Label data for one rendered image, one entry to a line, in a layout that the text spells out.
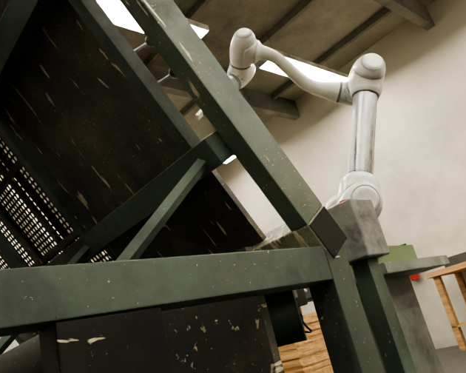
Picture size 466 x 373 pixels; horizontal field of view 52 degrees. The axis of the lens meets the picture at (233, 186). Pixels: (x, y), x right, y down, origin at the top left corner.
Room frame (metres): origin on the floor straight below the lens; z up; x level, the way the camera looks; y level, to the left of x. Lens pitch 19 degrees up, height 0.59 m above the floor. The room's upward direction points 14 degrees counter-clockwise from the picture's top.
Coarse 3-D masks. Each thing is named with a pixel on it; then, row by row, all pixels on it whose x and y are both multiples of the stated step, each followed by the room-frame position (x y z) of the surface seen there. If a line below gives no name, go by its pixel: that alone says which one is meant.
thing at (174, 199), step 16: (192, 176) 1.12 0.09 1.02; (176, 192) 1.09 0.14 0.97; (160, 208) 1.06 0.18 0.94; (176, 208) 1.09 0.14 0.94; (160, 224) 1.04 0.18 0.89; (144, 240) 1.00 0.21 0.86; (80, 256) 1.66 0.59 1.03; (128, 256) 0.98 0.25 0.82; (16, 336) 1.50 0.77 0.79; (0, 352) 1.46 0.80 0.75
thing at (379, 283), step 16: (368, 272) 1.44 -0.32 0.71; (368, 288) 1.45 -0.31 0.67; (384, 288) 1.46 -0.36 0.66; (368, 304) 1.46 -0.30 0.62; (384, 304) 1.44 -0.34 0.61; (384, 320) 1.44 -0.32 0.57; (384, 336) 1.45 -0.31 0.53; (400, 336) 1.46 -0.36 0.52; (384, 352) 1.47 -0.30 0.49; (400, 352) 1.44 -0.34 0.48; (400, 368) 1.44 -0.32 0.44
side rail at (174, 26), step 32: (128, 0) 0.98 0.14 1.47; (160, 0) 1.01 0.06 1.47; (160, 32) 1.01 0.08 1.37; (192, 32) 1.07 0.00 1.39; (192, 64) 1.05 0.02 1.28; (192, 96) 1.10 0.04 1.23; (224, 96) 1.11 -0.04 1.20; (224, 128) 1.13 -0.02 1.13; (256, 128) 1.17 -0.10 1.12; (256, 160) 1.16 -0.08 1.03; (288, 160) 1.23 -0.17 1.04; (288, 192) 1.20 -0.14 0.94; (288, 224) 1.26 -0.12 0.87
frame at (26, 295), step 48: (0, 288) 0.70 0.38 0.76; (48, 288) 0.75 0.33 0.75; (96, 288) 0.81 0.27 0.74; (144, 288) 0.87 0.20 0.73; (192, 288) 0.95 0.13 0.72; (240, 288) 1.03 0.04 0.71; (288, 288) 1.20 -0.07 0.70; (336, 288) 1.26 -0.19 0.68; (0, 336) 0.77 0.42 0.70; (48, 336) 0.78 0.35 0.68; (96, 336) 0.80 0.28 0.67; (144, 336) 0.87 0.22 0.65; (192, 336) 1.43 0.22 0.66; (240, 336) 1.28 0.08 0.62; (336, 336) 1.29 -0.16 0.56
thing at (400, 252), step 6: (390, 246) 1.93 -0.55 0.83; (396, 246) 1.97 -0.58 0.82; (402, 246) 2.00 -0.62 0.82; (408, 246) 2.04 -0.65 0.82; (390, 252) 1.92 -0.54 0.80; (396, 252) 1.96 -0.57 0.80; (402, 252) 1.99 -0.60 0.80; (408, 252) 2.02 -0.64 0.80; (414, 252) 2.06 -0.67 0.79; (378, 258) 1.85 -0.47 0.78; (384, 258) 1.88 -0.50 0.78; (390, 258) 1.91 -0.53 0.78; (396, 258) 1.94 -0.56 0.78; (402, 258) 1.98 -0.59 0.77; (408, 258) 2.01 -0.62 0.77; (414, 258) 2.04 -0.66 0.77; (306, 288) 2.04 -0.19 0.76
